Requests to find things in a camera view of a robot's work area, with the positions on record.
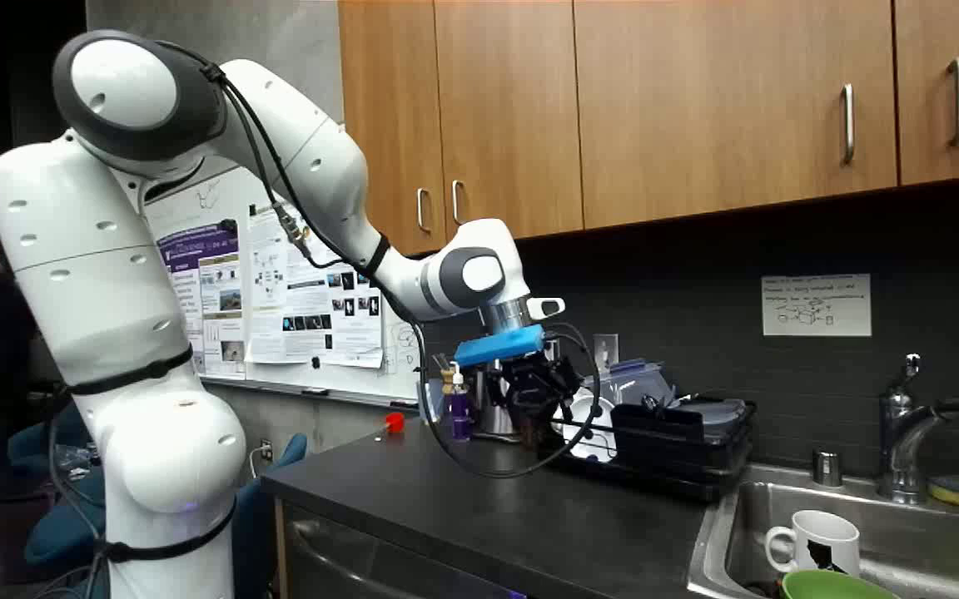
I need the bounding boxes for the chrome sink faucet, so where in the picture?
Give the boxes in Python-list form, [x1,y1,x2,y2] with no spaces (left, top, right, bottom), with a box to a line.
[875,348,959,509]

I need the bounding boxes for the poster with purple heading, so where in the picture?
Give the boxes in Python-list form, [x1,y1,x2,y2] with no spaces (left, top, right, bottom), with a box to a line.
[157,216,249,375]

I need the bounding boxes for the stainless steel dishwasher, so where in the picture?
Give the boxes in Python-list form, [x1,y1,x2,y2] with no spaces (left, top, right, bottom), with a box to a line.
[282,503,526,599]

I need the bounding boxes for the white mug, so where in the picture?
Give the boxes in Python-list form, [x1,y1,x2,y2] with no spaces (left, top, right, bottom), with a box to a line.
[763,509,867,579]

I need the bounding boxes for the white plate with blue dots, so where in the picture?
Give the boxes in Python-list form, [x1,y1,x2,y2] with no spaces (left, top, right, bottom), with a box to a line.
[584,386,624,465]

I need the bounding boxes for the wooden upper cabinets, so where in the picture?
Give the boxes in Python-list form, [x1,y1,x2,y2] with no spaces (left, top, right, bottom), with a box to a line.
[338,0,959,261]

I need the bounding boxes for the wall power outlet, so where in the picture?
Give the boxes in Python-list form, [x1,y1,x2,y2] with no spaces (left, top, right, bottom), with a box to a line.
[593,328,624,380]

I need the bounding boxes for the purple bottle with white cap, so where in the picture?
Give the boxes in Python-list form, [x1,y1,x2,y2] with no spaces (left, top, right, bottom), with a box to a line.
[439,383,476,445]

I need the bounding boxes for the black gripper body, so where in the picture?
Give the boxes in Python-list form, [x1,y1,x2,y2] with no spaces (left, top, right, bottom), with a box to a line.
[496,348,589,427]

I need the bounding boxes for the small metal cup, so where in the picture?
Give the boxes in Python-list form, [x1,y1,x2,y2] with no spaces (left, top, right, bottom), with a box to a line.
[810,445,845,486]

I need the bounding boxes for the clear plastic container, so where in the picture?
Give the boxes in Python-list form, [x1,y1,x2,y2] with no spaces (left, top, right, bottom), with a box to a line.
[599,355,684,412]

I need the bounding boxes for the whiteboard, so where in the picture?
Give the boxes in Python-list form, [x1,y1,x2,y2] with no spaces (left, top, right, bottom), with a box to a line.
[144,162,427,409]

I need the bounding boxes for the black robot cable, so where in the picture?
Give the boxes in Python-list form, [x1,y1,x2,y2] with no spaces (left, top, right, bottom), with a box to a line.
[208,60,605,481]

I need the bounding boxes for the white paper wall notice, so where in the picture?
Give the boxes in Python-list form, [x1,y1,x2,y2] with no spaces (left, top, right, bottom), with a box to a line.
[759,268,875,341]

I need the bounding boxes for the black dish rack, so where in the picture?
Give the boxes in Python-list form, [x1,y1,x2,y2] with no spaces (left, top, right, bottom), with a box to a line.
[551,391,759,509]

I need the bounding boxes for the green bowl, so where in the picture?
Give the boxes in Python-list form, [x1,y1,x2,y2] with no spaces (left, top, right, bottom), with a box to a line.
[780,564,905,599]

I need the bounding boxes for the stainless steel sink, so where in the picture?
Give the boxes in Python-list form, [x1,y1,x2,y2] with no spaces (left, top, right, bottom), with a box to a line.
[685,464,959,599]

